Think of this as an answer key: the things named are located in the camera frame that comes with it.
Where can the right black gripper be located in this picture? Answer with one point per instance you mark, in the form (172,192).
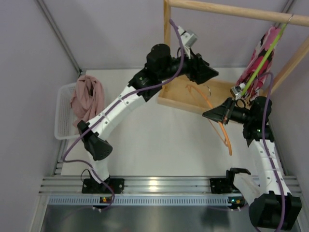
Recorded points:
(230,112)

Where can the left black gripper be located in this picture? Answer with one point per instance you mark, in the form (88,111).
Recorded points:
(196,68)

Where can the orange clothes hanger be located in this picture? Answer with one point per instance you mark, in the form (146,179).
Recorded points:
(215,114)

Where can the pink trousers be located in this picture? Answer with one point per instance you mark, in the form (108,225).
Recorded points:
(87,100)

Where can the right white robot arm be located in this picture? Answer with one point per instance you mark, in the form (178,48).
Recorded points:
(271,203)

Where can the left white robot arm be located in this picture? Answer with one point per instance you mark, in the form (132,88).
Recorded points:
(160,67)

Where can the green clothes hanger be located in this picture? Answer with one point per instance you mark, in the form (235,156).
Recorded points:
(283,27)

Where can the wooden clothes rack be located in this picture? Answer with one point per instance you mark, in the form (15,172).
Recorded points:
(177,93)

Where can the white plastic basket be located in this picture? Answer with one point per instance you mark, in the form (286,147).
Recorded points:
(65,117)

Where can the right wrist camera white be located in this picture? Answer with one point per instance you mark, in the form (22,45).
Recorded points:
(237,90)

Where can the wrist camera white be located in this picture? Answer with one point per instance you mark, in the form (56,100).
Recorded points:
(237,90)
(188,38)

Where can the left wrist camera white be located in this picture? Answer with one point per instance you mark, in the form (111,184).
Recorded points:
(188,38)

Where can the aluminium mounting rail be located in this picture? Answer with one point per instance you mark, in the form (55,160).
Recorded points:
(195,185)

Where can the grey slotted cable duct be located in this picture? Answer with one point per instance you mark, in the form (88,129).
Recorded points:
(143,200)

